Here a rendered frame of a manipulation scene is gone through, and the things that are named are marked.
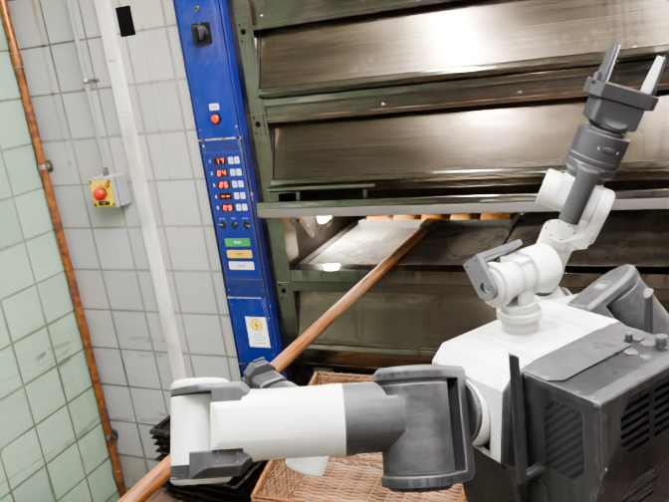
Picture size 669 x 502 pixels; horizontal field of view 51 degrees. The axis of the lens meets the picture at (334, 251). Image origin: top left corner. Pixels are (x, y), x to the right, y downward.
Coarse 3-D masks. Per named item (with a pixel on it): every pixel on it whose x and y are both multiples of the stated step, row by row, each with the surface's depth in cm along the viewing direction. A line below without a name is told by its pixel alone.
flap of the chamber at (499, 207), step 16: (288, 208) 193; (304, 208) 191; (320, 208) 189; (336, 208) 187; (352, 208) 185; (368, 208) 184; (384, 208) 182; (400, 208) 180; (416, 208) 178; (432, 208) 177; (448, 208) 175; (464, 208) 173; (480, 208) 172; (496, 208) 170; (512, 208) 169; (528, 208) 167; (544, 208) 166; (624, 208) 159; (640, 208) 157; (656, 208) 156
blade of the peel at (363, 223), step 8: (512, 216) 241; (360, 224) 254; (368, 224) 252; (376, 224) 251; (384, 224) 250; (392, 224) 248; (400, 224) 247; (408, 224) 246; (416, 224) 244; (440, 224) 241; (448, 224) 239; (456, 224) 238; (464, 224) 237; (472, 224) 236; (480, 224) 235; (488, 224) 234; (496, 224) 232; (504, 224) 231; (512, 224) 230
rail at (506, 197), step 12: (624, 192) 158; (636, 192) 157; (648, 192) 156; (660, 192) 155; (264, 204) 196; (276, 204) 194; (288, 204) 193; (300, 204) 191; (312, 204) 190; (324, 204) 189; (336, 204) 187; (348, 204) 186; (360, 204) 184; (372, 204) 183; (384, 204) 182; (396, 204) 180; (408, 204) 179; (420, 204) 178
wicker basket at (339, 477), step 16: (320, 384) 220; (272, 464) 193; (336, 464) 217; (352, 464) 216; (368, 464) 214; (272, 480) 193; (288, 480) 202; (304, 480) 211; (320, 480) 210; (336, 480) 209; (352, 480) 208; (368, 480) 207; (256, 496) 183; (272, 496) 182; (288, 496) 202; (304, 496) 203; (320, 496) 202; (336, 496) 202; (352, 496) 201; (368, 496) 200; (384, 496) 199; (400, 496) 198; (416, 496) 197; (432, 496) 196; (448, 496) 195; (464, 496) 169
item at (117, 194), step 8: (96, 176) 229; (104, 176) 227; (112, 176) 225; (120, 176) 228; (96, 184) 227; (104, 184) 225; (112, 184) 224; (120, 184) 228; (112, 192) 225; (120, 192) 228; (128, 192) 231; (96, 200) 229; (104, 200) 227; (112, 200) 226; (120, 200) 228; (128, 200) 231
